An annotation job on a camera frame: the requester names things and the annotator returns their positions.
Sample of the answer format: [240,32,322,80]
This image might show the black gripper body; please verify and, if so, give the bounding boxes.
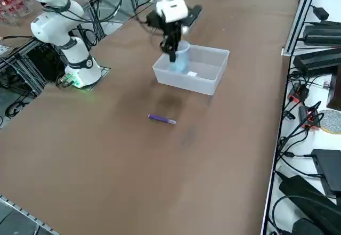
[145,4,202,35]

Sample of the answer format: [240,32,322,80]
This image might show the blue pencil holder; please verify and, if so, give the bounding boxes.
[168,40,191,74]

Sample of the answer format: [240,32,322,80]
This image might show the purple marker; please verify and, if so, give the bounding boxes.
[148,114,177,125]

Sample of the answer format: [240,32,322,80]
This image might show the clear plastic box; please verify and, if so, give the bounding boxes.
[152,45,230,96]

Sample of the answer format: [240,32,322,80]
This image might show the flat black box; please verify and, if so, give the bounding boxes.
[311,149,341,199]

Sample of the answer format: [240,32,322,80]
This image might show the small black power adapter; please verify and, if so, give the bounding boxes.
[312,5,330,20]

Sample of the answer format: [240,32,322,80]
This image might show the red and black connector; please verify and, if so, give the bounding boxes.
[288,83,310,103]
[298,105,322,131]

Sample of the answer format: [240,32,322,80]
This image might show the long black power brick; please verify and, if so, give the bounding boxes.
[293,47,341,74]
[303,20,341,47]

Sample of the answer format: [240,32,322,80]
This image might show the clear acrylic rack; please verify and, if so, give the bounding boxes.
[0,0,35,27]

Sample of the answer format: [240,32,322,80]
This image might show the round grey coaster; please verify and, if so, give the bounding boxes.
[318,108,341,135]

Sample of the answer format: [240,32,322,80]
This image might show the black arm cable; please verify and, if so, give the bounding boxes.
[39,0,160,50]

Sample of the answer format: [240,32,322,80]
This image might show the aluminium frame post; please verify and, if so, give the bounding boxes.
[281,0,318,57]

